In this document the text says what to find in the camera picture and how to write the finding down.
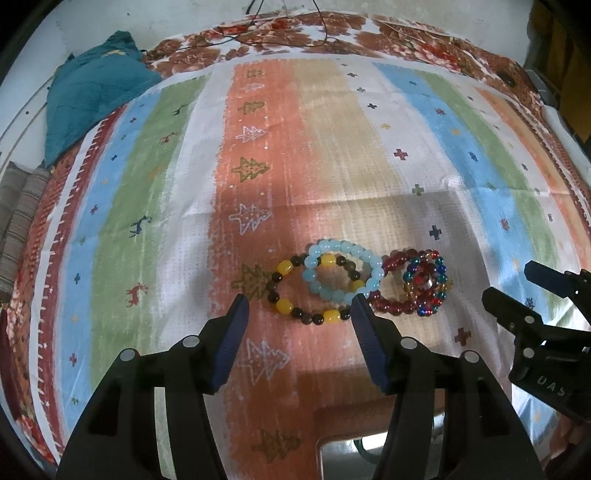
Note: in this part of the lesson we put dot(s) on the teal quilted pillow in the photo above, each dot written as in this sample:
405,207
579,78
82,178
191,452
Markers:
89,87

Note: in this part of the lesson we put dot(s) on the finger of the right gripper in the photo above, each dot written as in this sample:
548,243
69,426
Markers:
575,286
508,313

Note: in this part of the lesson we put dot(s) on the grey striped cushion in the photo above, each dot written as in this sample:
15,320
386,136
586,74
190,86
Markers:
21,192

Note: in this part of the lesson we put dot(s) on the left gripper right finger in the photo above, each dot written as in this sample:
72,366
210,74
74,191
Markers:
483,436

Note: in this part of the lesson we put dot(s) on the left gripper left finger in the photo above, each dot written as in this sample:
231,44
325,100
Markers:
115,436

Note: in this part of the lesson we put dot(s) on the striped colourful mat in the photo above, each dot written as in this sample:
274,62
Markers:
295,181

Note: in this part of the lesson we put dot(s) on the floral brown bedsheet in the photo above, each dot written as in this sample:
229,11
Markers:
325,33

